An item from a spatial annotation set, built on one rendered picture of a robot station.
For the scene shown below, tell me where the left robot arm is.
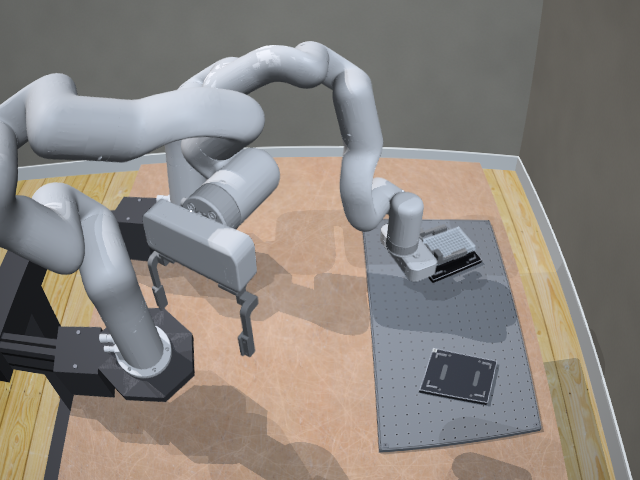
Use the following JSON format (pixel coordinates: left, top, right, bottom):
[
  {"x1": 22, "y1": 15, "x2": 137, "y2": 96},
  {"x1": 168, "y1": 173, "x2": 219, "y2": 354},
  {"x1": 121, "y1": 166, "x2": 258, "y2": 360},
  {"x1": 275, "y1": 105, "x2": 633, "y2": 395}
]
[{"x1": 156, "y1": 41, "x2": 424, "y2": 256}]

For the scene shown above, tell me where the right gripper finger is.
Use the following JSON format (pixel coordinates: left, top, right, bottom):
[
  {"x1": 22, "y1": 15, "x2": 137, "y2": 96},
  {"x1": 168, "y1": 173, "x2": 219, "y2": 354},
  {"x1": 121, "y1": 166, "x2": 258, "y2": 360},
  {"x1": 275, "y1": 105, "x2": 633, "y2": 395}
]
[
  {"x1": 218, "y1": 284, "x2": 258, "y2": 357},
  {"x1": 148, "y1": 251, "x2": 175, "y2": 311}
]

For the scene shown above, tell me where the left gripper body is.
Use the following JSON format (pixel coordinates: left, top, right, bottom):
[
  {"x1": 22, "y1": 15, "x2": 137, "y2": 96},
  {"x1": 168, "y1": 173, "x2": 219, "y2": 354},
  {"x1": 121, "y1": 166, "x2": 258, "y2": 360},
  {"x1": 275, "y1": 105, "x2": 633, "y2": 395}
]
[{"x1": 380, "y1": 224, "x2": 437, "y2": 282}]

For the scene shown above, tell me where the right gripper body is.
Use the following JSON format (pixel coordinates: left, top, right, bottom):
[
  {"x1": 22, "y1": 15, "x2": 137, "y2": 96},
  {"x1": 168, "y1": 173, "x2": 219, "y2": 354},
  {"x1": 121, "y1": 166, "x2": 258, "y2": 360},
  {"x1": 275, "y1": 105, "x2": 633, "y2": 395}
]
[{"x1": 142, "y1": 196, "x2": 257, "y2": 293}]

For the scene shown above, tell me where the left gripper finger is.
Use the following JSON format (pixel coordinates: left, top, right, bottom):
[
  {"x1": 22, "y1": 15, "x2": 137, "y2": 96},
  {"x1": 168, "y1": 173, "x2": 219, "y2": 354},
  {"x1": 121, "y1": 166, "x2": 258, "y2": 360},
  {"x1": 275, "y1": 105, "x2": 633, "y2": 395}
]
[
  {"x1": 420, "y1": 224, "x2": 448, "y2": 242},
  {"x1": 425, "y1": 243, "x2": 468, "y2": 264}
]

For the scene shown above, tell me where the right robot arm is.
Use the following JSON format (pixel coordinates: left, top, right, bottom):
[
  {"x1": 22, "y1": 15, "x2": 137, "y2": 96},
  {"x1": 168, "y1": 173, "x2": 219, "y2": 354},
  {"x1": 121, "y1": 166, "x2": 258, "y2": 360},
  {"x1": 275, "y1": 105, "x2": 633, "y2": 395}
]
[{"x1": 0, "y1": 73, "x2": 280, "y2": 378}]

